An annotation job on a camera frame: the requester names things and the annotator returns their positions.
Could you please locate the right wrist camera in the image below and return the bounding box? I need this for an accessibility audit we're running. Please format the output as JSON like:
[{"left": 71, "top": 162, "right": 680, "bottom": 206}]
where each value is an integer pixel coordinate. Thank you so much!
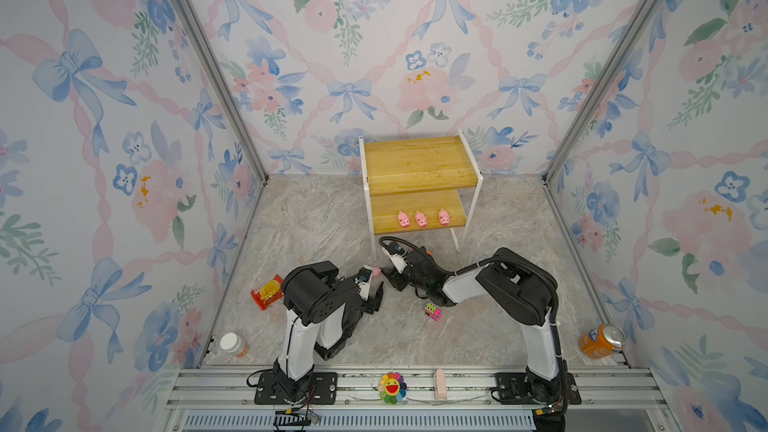
[{"left": 382, "top": 241, "right": 407, "bottom": 273}]

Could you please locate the wooden two-tier shelf white frame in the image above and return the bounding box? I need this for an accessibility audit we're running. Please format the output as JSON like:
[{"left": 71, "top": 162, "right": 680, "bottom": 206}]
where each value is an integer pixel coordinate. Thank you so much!
[{"left": 358, "top": 131, "right": 484, "bottom": 258}]

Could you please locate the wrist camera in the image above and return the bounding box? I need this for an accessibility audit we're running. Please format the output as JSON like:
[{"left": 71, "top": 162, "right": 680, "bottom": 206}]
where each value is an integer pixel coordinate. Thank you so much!
[
  {"left": 382, "top": 241, "right": 407, "bottom": 273},
  {"left": 355, "top": 266, "right": 373, "bottom": 301}
]

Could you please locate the red snack packet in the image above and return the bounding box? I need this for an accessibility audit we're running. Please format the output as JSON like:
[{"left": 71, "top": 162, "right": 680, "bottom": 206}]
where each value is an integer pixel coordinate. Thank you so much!
[{"left": 251, "top": 275, "right": 284, "bottom": 311}]

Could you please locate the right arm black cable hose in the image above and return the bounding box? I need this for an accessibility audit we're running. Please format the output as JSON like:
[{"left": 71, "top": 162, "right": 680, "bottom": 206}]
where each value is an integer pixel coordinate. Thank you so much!
[{"left": 379, "top": 235, "right": 562, "bottom": 367}]

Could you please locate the colourful smiling flower plush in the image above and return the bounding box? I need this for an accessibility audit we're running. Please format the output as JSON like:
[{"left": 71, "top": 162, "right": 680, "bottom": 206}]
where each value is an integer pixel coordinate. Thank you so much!
[{"left": 377, "top": 372, "right": 408, "bottom": 405}]

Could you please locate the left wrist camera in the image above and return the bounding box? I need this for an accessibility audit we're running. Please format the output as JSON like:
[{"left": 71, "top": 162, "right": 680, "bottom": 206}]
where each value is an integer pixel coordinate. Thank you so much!
[{"left": 355, "top": 266, "right": 373, "bottom": 301}]

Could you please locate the orange drink can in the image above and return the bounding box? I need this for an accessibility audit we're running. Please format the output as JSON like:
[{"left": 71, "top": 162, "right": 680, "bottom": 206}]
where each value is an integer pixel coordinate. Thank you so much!
[{"left": 579, "top": 324, "right": 625, "bottom": 360}]

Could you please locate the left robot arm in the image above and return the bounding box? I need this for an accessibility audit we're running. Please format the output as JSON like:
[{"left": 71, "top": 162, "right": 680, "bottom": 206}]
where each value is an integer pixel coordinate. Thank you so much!
[{"left": 274, "top": 261, "right": 383, "bottom": 389}]

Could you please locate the pink truck green top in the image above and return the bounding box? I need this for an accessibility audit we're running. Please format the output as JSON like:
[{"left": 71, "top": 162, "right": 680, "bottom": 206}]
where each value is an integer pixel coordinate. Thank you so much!
[{"left": 424, "top": 302, "right": 442, "bottom": 322}]

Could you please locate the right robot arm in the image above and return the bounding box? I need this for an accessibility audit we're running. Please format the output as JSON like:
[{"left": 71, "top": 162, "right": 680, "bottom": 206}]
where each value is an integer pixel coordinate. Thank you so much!
[{"left": 379, "top": 237, "right": 570, "bottom": 408}]

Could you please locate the white cap pill bottle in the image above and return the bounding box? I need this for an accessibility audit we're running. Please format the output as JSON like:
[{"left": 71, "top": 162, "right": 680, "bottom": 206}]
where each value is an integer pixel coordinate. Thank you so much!
[{"left": 219, "top": 332, "right": 249, "bottom": 358}]

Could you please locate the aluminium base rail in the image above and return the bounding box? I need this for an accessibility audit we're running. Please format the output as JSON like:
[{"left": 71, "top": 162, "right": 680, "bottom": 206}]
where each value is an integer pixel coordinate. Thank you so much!
[{"left": 154, "top": 365, "right": 681, "bottom": 431}]

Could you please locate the pink eraser block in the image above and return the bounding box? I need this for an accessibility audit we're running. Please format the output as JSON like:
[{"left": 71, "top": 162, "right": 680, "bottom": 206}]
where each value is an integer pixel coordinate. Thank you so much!
[{"left": 434, "top": 369, "right": 448, "bottom": 401}]

